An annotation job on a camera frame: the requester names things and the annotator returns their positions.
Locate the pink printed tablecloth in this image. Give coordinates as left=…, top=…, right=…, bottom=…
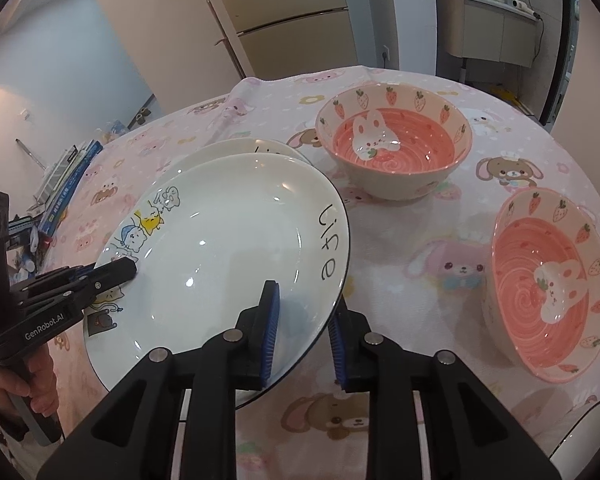
left=27, top=65, right=600, bottom=480

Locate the beige refrigerator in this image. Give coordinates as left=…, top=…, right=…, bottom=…
left=202, top=0, right=358, bottom=78

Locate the person's left hand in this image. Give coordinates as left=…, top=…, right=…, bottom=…
left=0, top=347, right=60, bottom=417

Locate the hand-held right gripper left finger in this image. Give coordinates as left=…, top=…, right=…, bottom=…
left=35, top=280, right=282, bottom=480

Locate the beige vanity cabinet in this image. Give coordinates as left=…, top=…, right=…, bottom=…
left=435, top=0, right=540, bottom=68

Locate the dark door frame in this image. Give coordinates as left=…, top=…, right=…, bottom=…
left=540, top=0, right=581, bottom=126

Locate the white cartoon print plate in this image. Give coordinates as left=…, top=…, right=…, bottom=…
left=167, top=137, right=313, bottom=176
left=82, top=151, right=352, bottom=411

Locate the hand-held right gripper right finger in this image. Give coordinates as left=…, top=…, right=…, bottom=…
left=329, top=297, right=565, bottom=480

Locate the white hair dryer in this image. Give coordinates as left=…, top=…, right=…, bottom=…
left=511, top=0, right=542, bottom=20

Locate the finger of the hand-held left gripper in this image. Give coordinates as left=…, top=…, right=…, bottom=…
left=9, top=257, right=138, bottom=317
left=12, top=262, right=98, bottom=291

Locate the pink rabbit strawberry bowl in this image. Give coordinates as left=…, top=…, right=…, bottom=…
left=482, top=187, right=600, bottom=386
left=314, top=82, right=473, bottom=201

